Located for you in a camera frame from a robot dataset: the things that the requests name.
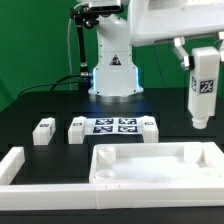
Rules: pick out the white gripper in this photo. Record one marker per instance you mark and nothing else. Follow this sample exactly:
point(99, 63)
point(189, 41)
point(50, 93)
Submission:
point(151, 21)

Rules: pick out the white desk tabletop tray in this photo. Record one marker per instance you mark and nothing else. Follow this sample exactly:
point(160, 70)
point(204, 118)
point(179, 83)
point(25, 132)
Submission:
point(156, 162)

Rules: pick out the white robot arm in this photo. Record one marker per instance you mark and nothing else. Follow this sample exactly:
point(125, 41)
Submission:
point(124, 24)

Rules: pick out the fiducial marker base sheet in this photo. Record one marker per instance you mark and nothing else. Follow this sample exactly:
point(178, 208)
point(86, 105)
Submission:
point(112, 126)

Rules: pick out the white U-shaped obstacle fence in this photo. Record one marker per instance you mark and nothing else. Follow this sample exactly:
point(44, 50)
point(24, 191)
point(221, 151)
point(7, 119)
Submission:
point(203, 192)

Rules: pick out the black camera on mount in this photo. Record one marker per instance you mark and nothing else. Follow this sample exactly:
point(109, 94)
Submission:
point(105, 6)

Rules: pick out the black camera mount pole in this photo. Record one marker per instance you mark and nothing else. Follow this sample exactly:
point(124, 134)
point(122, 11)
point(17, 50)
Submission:
point(82, 46)

